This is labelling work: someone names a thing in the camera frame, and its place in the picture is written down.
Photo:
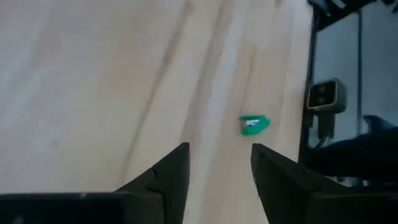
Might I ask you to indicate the green staple remover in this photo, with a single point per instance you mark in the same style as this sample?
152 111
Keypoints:
258 127

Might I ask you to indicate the black aluminium table frame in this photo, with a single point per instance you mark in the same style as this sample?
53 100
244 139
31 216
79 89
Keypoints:
314 46

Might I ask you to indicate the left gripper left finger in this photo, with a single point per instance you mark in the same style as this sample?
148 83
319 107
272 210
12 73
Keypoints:
140 202

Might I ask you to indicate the table-level camera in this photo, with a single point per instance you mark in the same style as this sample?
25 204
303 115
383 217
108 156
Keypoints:
326 95

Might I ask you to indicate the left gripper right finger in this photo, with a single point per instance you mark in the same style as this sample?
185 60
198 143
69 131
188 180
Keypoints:
286 193

